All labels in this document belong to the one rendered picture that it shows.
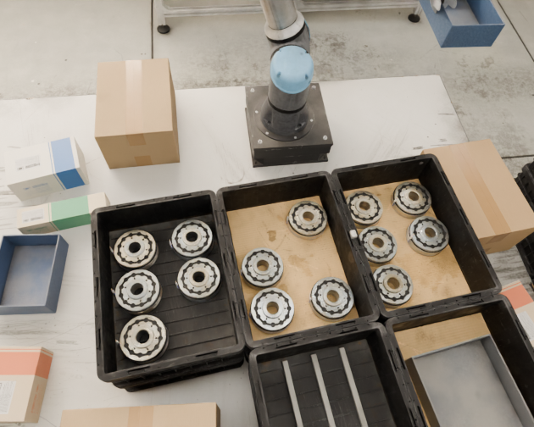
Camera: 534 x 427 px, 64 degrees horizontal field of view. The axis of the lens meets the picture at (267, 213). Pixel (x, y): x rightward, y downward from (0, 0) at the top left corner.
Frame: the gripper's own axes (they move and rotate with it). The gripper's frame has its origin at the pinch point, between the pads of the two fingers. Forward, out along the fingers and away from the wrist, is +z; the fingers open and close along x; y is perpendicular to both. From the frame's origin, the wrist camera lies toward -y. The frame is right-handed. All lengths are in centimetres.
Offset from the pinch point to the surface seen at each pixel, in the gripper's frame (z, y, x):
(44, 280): 26, 55, -115
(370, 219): 23, 50, -26
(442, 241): 25, 58, -8
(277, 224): 22, 49, -50
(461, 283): 28, 69, -6
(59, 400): 27, 86, -107
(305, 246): 23, 55, -44
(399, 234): 26, 54, -18
